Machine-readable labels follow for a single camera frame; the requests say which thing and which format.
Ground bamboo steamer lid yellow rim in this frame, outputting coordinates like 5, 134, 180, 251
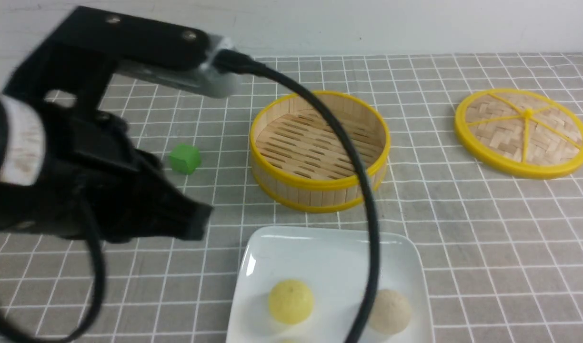
453, 89, 583, 180

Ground bamboo steamer basket yellow rim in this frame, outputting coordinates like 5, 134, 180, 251
249, 91, 391, 213

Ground green cube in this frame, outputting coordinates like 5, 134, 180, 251
168, 144, 202, 175

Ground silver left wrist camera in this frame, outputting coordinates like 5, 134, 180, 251
117, 33, 242, 99

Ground white square plate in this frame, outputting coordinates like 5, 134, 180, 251
226, 226, 434, 343

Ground black camera cable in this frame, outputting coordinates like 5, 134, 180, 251
0, 50, 381, 343

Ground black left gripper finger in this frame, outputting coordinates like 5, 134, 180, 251
130, 149, 213, 241

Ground beige steamed bun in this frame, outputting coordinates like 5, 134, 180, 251
368, 289, 412, 336

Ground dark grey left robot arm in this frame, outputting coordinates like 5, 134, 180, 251
0, 6, 212, 243

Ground yellow steamed bun front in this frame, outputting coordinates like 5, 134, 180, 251
267, 279, 315, 325

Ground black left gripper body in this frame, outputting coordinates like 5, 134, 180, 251
0, 6, 178, 243

